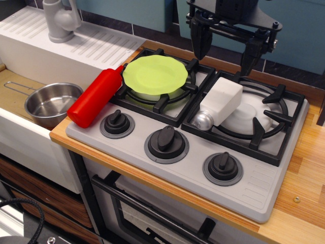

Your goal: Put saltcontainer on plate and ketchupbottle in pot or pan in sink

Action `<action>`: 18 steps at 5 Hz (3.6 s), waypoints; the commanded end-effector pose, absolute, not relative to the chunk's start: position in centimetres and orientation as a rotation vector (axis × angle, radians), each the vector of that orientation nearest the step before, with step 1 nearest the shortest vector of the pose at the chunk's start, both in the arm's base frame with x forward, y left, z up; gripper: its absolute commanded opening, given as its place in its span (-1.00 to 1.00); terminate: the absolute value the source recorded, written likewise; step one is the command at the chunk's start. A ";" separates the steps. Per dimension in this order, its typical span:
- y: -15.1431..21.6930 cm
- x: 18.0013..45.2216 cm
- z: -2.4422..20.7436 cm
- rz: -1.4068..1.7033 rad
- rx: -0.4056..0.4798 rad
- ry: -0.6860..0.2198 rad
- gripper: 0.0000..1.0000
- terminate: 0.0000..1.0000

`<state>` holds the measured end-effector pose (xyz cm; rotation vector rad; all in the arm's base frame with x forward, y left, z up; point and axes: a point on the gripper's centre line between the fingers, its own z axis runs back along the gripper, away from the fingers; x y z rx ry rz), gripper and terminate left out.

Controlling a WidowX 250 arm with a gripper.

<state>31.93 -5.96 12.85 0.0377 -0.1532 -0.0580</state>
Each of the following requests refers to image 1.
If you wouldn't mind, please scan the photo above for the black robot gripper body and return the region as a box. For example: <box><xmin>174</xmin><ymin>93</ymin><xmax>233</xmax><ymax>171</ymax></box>
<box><xmin>186</xmin><ymin>1</ymin><xmax>283</xmax><ymax>52</ymax></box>

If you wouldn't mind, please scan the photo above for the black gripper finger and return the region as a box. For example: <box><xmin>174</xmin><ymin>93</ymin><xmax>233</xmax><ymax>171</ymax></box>
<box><xmin>190</xmin><ymin>17</ymin><xmax>213</xmax><ymax>60</ymax></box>
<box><xmin>240</xmin><ymin>37</ymin><xmax>269</xmax><ymax>77</ymax></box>

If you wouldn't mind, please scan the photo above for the white salt shaker silver cap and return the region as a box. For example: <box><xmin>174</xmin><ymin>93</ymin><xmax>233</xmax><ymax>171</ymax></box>
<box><xmin>191</xmin><ymin>77</ymin><xmax>244</xmax><ymax>131</ymax></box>

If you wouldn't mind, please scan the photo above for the red ketchup bottle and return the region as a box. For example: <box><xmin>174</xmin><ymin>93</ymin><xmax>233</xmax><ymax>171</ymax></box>
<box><xmin>67</xmin><ymin>66</ymin><xmax>124</xmax><ymax>128</ymax></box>

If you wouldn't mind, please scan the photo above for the light green plate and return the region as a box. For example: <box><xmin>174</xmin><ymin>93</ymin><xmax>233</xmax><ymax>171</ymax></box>
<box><xmin>122</xmin><ymin>55</ymin><xmax>188</xmax><ymax>96</ymax></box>

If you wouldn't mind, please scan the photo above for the stainless steel pot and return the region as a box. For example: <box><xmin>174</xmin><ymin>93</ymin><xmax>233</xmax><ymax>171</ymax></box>
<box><xmin>4</xmin><ymin>81</ymin><xmax>83</xmax><ymax>130</ymax></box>

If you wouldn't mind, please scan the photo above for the black left burner grate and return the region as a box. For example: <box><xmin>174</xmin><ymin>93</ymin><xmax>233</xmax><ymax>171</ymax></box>
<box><xmin>110</xmin><ymin>48</ymin><xmax>216</xmax><ymax>127</ymax></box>

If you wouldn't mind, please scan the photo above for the black burner grate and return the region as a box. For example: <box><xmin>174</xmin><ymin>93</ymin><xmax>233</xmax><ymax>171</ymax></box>
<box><xmin>110</xmin><ymin>48</ymin><xmax>216</xmax><ymax>127</ymax></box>
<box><xmin>181</xmin><ymin>71</ymin><xmax>309</xmax><ymax>166</ymax></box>

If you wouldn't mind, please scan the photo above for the black right burner grate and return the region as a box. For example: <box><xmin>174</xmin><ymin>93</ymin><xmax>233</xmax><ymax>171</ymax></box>
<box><xmin>181</xmin><ymin>71</ymin><xmax>309</xmax><ymax>166</ymax></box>

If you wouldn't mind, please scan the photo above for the grey toy stove top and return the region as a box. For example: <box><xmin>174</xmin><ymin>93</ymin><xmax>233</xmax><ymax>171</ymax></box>
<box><xmin>66</xmin><ymin>48</ymin><xmax>310</xmax><ymax>224</ymax></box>

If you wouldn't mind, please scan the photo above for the black middle stove knob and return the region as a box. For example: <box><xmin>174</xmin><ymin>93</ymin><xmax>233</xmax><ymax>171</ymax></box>
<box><xmin>144</xmin><ymin>126</ymin><xmax>189</xmax><ymax>164</ymax></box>

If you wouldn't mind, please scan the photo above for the black stove knob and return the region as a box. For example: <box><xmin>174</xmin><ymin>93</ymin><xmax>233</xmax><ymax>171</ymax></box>
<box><xmin>144</xmin><ymin>126</ymin><xmax>189</xmax><ymax>164</ymax></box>
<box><xmin>100</xmin><ymin>109</ymin><xmax>135</xmax><ymax>139</ymax></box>
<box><xmin>203</xmin><ymin>152</ymin><xmax>244</xmax><ymax>187</ymax></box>

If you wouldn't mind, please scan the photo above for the black left stove knob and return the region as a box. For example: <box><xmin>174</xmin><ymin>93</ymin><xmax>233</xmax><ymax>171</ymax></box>
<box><xmin>100</xmin><ymin>109</ymin><xmax>135</xmax><ymax>139</ymax></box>

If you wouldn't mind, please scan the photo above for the black right stove knob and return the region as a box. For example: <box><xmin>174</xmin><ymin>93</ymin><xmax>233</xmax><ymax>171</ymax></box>
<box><xmin>203</xmin><ymin>152</ymin><xmax>244</xmax><ymax>187</ymax></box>

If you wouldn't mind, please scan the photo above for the grey toy faucet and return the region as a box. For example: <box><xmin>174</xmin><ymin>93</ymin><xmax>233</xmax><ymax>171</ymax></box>
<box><xmin>43</xmin><ymin>0</ymin><xmax>81</xmax><ymax>43</ymax></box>

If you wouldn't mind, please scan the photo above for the wooden drawer cabinet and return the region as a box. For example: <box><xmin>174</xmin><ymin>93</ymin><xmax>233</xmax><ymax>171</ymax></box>
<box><xmin>1</xmin><ymin>155</ymin><xmax>100</xmax><ymax>243</ymax></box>

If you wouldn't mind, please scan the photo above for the oven door with black handle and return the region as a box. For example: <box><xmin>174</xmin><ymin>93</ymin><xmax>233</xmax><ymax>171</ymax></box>
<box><xmin>91</xmin><ymin>171</ymin><xmax>247</xmax><ymax>243</ymax></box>

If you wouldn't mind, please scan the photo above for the black braided cable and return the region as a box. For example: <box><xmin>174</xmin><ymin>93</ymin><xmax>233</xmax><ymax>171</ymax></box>
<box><xmin>0</xmin><ymin>198</ymin><xmax>45</xmax><ymax>244</ymax></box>

